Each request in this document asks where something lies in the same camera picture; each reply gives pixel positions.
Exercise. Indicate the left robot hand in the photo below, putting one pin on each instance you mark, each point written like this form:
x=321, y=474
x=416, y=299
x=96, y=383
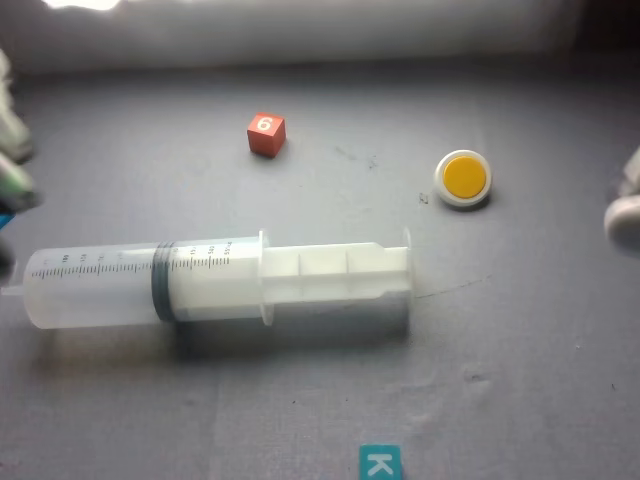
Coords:
x=12, y=130

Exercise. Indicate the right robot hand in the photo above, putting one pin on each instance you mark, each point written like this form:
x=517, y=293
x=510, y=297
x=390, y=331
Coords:
x=625, y=220

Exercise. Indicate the large clear plastic syringe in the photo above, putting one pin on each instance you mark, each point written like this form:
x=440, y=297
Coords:
x=100, y=285

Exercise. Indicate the yellow button with white rim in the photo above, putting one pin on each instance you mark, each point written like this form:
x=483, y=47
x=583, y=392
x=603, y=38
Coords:
x=465, y=176

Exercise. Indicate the grey table cloth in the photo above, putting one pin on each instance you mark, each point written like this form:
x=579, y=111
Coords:
x=500, y=350

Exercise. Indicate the orange number cube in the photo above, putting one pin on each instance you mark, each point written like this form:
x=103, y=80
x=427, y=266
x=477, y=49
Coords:
x=265, y=137

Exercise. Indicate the teal letter K block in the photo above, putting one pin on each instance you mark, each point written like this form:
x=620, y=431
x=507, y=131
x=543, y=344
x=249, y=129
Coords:
x=380, y=462

